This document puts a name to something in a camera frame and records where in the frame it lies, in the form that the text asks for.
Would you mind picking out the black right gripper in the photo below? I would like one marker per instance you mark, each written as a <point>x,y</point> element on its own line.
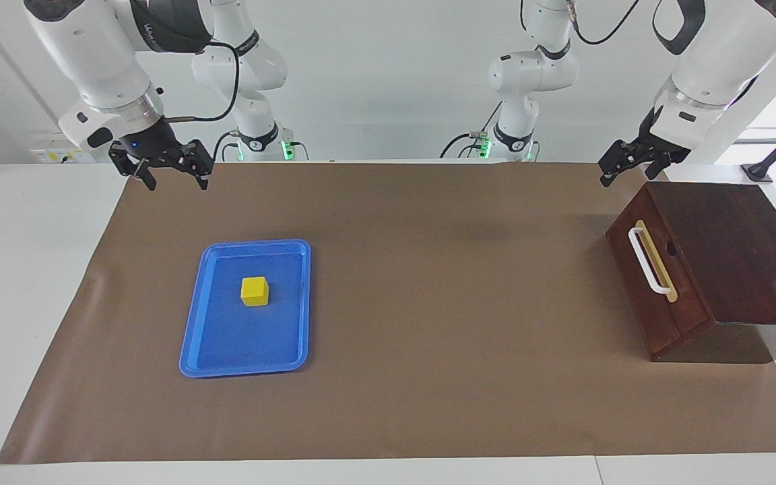
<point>155,145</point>

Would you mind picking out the brown paper table mat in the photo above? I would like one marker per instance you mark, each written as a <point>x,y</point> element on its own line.
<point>428,337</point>

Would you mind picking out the yellow cube block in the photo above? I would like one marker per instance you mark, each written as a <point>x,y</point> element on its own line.
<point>254,292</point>

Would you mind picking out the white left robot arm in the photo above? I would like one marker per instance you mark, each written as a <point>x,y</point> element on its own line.
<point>731,54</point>

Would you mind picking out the wooden drawer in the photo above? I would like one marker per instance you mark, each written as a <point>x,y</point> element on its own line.
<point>683,286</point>

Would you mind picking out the white wall socket strip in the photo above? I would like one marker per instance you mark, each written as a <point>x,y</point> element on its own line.
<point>58,155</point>

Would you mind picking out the blue plastic tray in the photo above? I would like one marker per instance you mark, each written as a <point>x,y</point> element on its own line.
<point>246,337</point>

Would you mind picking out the dark brown wooden cabinet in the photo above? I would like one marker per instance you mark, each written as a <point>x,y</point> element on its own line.
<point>731,249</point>

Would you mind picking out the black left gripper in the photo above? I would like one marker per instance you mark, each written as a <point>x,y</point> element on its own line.
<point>654,145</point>

